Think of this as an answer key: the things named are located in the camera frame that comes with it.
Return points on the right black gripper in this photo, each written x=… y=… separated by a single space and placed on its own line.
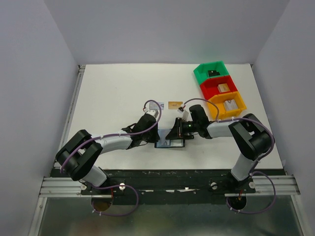
x=178 y=128

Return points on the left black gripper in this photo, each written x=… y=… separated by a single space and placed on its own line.
x=152 y=134

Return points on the gold credit card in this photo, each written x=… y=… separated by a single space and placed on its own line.
x=174 y=105

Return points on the silver grey credit card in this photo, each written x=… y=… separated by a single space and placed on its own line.
x=160 y=105

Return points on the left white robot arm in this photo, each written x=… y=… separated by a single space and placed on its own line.
x=78 y=156

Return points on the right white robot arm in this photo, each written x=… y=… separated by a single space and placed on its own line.
x=253 y=139

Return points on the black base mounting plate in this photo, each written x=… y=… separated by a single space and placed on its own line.
x=169 y=187

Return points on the yellow plastic bin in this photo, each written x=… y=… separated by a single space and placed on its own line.
x=217 y=109

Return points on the red plastic bin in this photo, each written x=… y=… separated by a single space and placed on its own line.
x=209 y=88

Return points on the white box in yellow bin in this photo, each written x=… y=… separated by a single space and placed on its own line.
x=230 y=105

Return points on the green plastic bin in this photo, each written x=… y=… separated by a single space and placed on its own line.
x=201 y=71

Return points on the white box in red bin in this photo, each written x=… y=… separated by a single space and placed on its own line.
x=223 y=88

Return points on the black part in green bin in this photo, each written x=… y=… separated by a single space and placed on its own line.
x=213 y=73

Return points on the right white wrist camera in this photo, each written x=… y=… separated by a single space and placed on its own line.
x=183 y=113

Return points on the aluminium extrusion rail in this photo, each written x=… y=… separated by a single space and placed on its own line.
x=64 y=187

